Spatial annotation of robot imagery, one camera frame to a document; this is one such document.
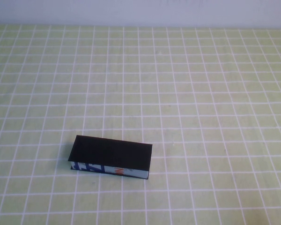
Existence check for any black printed glasses case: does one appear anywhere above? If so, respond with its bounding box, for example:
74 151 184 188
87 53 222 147
67 135 154 180

